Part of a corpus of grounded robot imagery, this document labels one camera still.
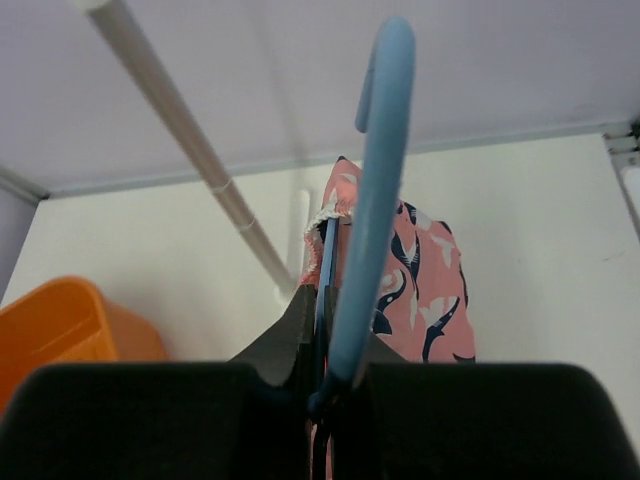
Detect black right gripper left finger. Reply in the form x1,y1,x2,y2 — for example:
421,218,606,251
1,286,316,479

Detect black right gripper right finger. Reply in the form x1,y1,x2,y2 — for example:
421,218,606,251
329,337,639,479

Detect pink shark print shorts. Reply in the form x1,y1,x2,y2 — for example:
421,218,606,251
298,155,476,480

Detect blue wire hanger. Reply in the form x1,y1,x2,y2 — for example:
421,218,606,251
308,16,416,420

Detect orange plastic basket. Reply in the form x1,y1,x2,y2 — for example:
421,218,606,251
1,276,169,410

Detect metal clothes rack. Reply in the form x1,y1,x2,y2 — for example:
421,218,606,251
73,1,297,305

